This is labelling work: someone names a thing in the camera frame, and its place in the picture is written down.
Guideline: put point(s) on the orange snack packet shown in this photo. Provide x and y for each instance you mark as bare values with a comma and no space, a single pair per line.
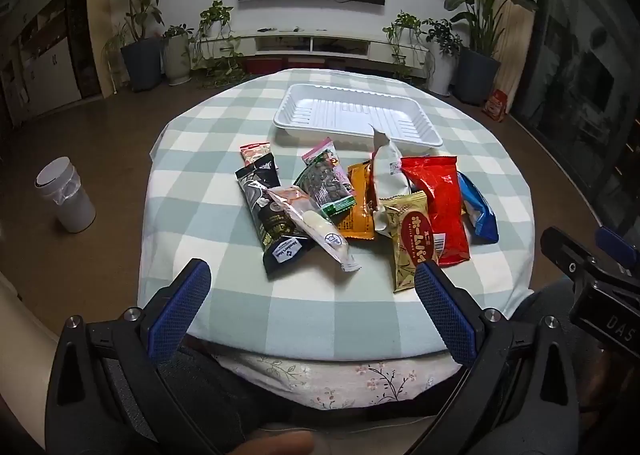
357,215

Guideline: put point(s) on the white trash bin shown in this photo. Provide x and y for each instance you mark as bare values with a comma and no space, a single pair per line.
70,205

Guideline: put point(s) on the red paper bag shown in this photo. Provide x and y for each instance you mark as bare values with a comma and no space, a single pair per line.
495,105

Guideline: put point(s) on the small plant beige ribbed pot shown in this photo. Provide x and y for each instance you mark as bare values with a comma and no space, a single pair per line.
176,60

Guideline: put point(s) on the dark glass door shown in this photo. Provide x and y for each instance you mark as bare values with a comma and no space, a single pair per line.
575,75

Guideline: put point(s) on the green checked tablecloth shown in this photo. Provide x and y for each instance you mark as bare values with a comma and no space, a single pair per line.
225,160

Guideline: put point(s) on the gold snack packet red label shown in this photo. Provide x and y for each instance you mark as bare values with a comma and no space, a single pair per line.
412,240

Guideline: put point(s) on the pink cartoon snack packet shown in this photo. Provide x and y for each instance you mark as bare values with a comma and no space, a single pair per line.
320,230

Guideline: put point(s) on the white plastic tray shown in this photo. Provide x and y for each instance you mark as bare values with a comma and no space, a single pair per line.
350,110

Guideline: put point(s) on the black spoon print snack packet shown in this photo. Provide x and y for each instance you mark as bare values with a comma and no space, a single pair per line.
255,190

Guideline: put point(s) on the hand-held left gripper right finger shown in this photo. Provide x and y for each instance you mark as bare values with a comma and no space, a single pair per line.
445,315

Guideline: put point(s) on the tall leafy plant blue pot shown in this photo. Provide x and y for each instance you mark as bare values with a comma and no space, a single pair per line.
142,65

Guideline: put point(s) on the white television cabinet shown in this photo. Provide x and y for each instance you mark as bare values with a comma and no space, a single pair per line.
282,42

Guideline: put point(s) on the beige curtain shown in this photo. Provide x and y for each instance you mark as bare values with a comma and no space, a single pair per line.
517,35

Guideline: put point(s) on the blue snack packet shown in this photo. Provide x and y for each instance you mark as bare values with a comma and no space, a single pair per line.
480,215

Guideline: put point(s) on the trailing vine plant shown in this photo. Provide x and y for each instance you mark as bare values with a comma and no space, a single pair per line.
402,22
215,15

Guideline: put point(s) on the person's left hand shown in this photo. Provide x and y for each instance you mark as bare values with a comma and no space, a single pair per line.
280,447

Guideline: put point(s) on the broad leaf plant dark pot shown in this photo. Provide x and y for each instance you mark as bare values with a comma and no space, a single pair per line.
477,77

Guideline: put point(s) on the bushy plant white pot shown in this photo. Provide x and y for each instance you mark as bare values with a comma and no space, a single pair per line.
442,75

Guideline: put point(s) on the green nut snack packet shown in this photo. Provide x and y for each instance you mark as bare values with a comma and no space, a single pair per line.
325,182

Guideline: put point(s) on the small red pink snack packet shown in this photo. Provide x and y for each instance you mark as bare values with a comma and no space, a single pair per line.
252,152

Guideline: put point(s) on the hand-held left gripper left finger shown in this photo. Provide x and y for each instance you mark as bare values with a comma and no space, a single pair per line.
180,315

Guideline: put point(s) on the white snack packet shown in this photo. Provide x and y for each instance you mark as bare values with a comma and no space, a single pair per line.
387,170

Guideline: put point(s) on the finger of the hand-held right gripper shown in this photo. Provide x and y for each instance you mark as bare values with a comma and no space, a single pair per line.
567,255
620,247

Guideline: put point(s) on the red storage box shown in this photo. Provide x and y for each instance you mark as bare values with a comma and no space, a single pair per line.
305,62
262,66

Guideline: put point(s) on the floral cloth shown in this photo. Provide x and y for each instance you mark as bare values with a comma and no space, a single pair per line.
340,380

